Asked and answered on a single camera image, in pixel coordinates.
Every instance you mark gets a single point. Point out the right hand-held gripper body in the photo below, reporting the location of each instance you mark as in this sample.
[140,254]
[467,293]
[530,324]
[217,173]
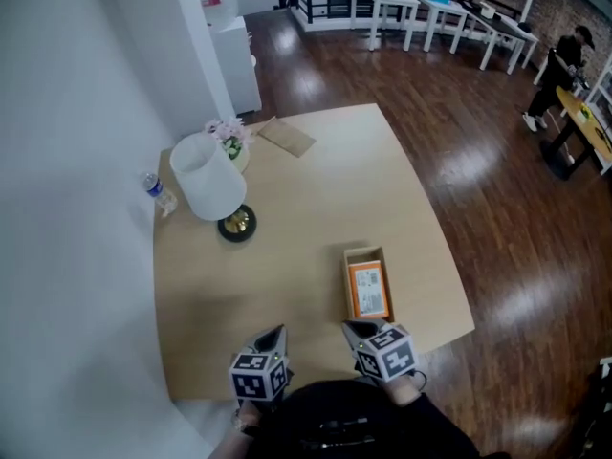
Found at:
[389,354]

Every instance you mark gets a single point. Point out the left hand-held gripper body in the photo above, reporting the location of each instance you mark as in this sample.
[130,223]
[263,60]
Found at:
[251,376]

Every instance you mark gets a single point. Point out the orange tissue pack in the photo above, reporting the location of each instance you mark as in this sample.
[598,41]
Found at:
[367,289]

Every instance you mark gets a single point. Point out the wooden container box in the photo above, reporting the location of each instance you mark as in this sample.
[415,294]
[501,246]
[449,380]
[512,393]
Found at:
[348,285]

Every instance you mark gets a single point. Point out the person's left forearm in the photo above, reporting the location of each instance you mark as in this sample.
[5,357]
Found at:
[241,443]

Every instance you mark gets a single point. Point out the person's right forearm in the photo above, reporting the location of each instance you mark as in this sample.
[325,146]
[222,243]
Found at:
[404,390]

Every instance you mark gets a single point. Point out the person's black clothed torso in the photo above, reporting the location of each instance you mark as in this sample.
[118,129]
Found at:
[363,423]

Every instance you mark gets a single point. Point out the white shade table lamp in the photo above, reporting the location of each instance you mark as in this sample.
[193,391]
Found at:
[205,180]

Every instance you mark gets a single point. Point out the clear plastic water bottle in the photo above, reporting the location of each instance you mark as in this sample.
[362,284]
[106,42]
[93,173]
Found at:
[160,194]

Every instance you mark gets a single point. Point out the black chair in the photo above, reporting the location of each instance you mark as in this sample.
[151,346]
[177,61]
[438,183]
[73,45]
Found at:
[597,409]

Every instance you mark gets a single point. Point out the brown paper bag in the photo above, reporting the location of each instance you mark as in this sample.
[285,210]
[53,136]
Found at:
[286,137]

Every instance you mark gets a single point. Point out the pink flowers in white pot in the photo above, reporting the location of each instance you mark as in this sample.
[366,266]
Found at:
[232,134]

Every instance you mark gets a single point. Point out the yellow oval table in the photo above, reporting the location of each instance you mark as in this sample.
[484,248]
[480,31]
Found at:
[576,117]

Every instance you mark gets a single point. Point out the white water dispenser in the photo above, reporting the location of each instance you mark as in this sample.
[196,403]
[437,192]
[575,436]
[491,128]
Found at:
[236,65]

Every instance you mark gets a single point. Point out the white shelf rack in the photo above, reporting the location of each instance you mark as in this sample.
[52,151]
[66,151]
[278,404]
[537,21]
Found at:
[603,89]

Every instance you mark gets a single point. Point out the white table with dark top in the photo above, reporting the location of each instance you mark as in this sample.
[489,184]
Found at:
[502,27]

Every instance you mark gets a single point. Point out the white box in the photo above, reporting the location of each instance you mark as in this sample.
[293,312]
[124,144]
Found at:
[488,8]

